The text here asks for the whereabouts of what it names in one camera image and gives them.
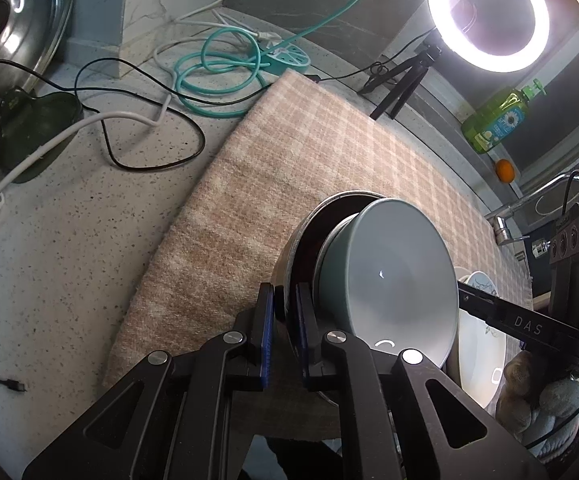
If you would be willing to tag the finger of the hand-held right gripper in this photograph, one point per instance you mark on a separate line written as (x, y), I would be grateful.
(499, 312)

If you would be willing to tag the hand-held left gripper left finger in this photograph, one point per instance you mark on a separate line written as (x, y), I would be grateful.
(268, 330)

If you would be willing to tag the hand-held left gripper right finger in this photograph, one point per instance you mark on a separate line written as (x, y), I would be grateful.
(301, 330)

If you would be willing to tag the white plate grey leaf print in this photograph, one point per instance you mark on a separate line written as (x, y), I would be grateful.
(479, 355)

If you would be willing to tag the large stainless steel bowl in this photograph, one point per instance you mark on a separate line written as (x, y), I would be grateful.
(289, 250)

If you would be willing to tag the red enamel steel bowl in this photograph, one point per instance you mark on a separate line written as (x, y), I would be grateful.
(314, 245)

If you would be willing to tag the teal ceramic bowl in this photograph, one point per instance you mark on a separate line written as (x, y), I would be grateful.
(394, 270)

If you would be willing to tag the person's right hand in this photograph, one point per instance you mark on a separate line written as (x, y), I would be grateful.
(519, 390)

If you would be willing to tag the chrome faucet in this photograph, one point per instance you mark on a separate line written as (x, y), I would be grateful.
(502, 227)

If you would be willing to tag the orange fruit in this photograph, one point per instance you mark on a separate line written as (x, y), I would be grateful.
(505, 170)

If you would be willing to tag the green dish soap bottle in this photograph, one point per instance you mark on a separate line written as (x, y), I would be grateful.
(494, 120)

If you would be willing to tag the pink plaid cloth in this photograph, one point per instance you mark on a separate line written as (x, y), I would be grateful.
(279, 150)

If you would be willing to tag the black tripod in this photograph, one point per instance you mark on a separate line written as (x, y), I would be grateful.
(404, 85)

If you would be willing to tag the teal round power strip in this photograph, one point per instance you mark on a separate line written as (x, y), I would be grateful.
(289, 57)

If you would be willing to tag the dark green tray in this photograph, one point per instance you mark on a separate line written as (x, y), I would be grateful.
(39, 130)

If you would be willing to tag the glass pot lid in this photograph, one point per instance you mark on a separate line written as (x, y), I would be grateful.
(19, 35)

